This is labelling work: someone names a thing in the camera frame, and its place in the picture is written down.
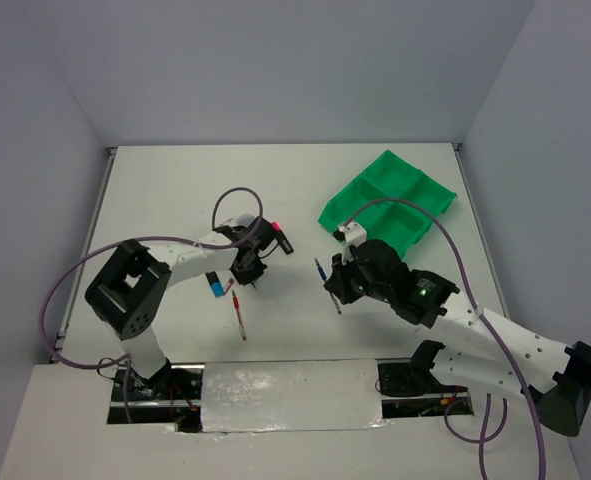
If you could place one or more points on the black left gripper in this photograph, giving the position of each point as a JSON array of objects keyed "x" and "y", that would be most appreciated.
[{"x": 254, "y": 273}]

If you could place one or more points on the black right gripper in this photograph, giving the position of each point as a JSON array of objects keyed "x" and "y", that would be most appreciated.
[{"x": 337, "y": 284}]

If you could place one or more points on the red gel pen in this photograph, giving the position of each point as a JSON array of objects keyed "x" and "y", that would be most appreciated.
[{"x": 239, "y": 317}]

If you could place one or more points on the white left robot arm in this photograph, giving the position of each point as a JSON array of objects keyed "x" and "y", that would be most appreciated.
[{"x": 127, "y": 292}]

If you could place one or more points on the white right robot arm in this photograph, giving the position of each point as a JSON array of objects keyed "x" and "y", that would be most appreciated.
[{"x": 468, "y": 346}]

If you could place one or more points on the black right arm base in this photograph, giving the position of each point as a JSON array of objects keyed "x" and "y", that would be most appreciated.
[{"x": 409, "y": 390}]

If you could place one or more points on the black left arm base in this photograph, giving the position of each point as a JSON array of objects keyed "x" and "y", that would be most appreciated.
[{"x": 174, "y": 398}]

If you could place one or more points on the red pen cap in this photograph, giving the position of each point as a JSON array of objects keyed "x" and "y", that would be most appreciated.
[{"x": 229, "y": 286}]

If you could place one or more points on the blue-capped black highlighter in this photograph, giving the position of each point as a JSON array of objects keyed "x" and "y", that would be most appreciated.
[{"x": 215, "y": 284}]

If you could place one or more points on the pink-capped black highlighter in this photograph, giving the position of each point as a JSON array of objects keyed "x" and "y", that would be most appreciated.
[{"x": 282, "y": 239}]

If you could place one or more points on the clear jar of paper clips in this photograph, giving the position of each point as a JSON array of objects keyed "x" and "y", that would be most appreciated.
[{"x": 246, "y": 220}]

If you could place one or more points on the silver tape sheet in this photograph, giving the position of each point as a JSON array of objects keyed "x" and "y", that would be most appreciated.
[{"x": 258, "y": 397}]

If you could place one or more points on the right aluminium table rail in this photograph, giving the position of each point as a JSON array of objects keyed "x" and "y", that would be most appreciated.
[{"x": 489, "y": 258}]

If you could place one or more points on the aluminium table edge rail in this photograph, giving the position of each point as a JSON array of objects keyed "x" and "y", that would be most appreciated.
[{"x": 74, "y": 294}]

